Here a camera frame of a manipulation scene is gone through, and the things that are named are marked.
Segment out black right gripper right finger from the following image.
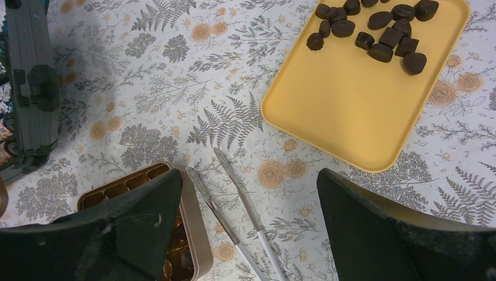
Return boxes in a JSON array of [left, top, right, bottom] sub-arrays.
[[316, 168, 495, 280]]

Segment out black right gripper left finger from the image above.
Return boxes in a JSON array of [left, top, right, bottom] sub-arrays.
[[1, 169, 182, 280]]

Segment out long metal tongs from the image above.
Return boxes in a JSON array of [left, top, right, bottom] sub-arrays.
[[186, 148, 287, 280]]

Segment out gold chocolate tin box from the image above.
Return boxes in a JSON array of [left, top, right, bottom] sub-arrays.
[[77, 162, 213, 280]]

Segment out yellow plastic tray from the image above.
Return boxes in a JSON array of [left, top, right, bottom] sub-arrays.
[[261, 1, 471, 173]]

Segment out floral tablecloth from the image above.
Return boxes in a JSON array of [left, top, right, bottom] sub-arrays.
[[1, 1, 495, 280]]

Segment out black open hard case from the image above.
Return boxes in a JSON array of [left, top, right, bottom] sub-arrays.
[[1, 0, 60, 183]]

